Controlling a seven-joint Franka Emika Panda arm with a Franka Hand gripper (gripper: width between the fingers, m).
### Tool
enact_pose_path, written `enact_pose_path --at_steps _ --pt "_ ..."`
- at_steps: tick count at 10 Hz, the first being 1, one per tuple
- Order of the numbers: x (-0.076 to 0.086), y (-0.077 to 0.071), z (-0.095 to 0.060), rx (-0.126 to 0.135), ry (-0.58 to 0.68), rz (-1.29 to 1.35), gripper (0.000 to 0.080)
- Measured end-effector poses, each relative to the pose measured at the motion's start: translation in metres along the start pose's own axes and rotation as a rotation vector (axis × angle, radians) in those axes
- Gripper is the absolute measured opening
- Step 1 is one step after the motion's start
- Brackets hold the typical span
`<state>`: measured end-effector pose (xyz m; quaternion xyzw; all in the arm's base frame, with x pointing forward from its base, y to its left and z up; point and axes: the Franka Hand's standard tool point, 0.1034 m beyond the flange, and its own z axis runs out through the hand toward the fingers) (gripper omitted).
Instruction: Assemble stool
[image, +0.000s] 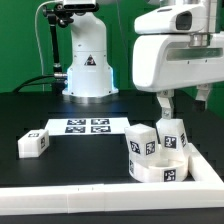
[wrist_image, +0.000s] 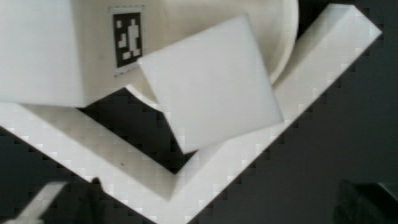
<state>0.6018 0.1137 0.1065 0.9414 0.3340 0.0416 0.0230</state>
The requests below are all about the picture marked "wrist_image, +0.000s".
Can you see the white stool leg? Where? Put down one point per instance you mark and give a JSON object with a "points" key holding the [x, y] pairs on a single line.
{"points": [[39, 59], [210, 84]]}

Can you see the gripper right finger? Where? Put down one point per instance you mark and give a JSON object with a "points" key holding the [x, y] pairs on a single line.
{"points": [[366, 203]]}

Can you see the white L-shaped fence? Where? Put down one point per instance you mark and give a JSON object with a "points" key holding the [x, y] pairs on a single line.
{"points": [[169, 195]]}

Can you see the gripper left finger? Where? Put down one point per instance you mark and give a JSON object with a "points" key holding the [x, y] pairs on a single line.
{"points": [[66, 204]]}

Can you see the white round stool seat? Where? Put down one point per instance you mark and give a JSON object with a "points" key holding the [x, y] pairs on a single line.
{"points": [[173, 19]]}

